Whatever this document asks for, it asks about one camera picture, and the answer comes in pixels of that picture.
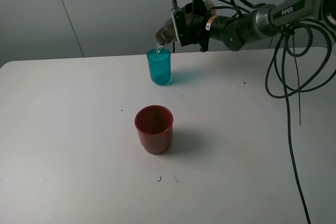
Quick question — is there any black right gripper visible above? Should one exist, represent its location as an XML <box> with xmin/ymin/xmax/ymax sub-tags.
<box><xmin>195</xmin><ymin>14</ymin><xmax>231</xmax><ymax>52</ymax></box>

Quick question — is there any smoky transparent water bottle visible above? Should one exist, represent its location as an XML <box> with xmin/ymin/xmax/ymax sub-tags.
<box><xmin>155</xmin><ymin>0</ymin><xmax>217</xmax><ymax>46</ymax></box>

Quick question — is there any teal transparent plastic cup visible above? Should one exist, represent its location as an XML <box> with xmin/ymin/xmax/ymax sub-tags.
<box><xmin>147</xmin><ymin>48</ymin><xmax>171</xmax><ymax>86</ymax></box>

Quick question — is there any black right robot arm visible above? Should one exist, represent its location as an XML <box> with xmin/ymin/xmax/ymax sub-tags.
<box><xmin>202</xmin><ymin>0</ymin><xmax>335</xmax><ymax>51</ymax></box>

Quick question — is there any red plastic cup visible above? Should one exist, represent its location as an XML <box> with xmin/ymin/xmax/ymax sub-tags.
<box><xmin>134</xmin><ymin>105</ymin><xmax>174</xmax><ymax>155</ymax></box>

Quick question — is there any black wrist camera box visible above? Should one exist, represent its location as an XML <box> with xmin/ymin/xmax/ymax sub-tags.
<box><xmin>172</xmin><ymin>0</ymin><xmax>209</xmax><ymax>52</ymax></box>

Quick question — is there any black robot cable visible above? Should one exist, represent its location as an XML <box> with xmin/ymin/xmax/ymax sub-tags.
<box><xmin>172</xmin><ymin>0</ymin><xmax>336</xmax><ymax>224</ymax></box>

